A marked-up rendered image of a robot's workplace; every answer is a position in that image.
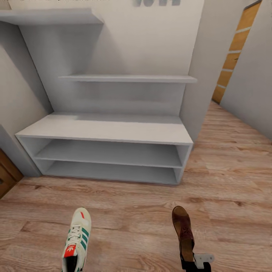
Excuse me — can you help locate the gym shoe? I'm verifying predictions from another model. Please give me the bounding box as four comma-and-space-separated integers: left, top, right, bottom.
62, 207, 91, 272

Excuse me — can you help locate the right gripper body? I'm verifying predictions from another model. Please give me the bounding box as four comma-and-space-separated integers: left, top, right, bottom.
185, 261, 212, 272

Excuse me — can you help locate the sandal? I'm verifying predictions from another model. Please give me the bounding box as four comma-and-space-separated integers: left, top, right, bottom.
172, 206, 195, 262

